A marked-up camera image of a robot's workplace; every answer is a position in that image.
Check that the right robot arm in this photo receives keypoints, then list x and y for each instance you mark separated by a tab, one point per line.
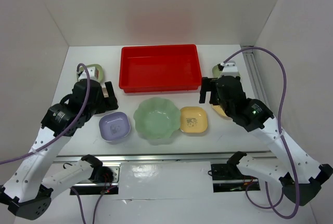
300	176

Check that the yellow square plate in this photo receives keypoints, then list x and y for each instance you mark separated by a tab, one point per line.
220	111
194	120

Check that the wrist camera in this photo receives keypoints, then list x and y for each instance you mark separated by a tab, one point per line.
81	74
228	69

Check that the green square plate right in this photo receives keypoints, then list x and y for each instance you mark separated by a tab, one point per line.
217	70

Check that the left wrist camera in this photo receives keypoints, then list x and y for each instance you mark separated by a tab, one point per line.
81	74

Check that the aluminium rail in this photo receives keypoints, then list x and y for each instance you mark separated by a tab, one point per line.
164	157
254	75

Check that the red plastic bin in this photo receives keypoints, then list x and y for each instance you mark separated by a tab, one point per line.
159	68

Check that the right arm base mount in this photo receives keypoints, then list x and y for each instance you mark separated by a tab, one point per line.
224	181

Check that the green square plate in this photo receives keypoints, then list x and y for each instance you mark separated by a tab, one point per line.
217	70
100	70

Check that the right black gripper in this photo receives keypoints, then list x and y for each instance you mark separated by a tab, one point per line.
206	86

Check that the green scalloped bowl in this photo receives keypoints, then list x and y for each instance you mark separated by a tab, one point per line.
157	120

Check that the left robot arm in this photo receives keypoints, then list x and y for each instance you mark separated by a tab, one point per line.
29	193

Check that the right aluminium rail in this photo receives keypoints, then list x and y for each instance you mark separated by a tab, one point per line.
254	75

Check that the purple square plate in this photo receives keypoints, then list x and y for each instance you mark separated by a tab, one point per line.
114	126

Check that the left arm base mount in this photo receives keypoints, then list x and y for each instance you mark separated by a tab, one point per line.
107	184

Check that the front aluminium rail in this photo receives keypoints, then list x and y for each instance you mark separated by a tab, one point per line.
164	157

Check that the green square plate left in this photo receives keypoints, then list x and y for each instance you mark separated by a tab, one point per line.
100	70

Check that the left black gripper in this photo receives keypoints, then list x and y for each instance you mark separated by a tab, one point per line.
111	101

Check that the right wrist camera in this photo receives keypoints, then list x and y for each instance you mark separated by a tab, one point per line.
228	69

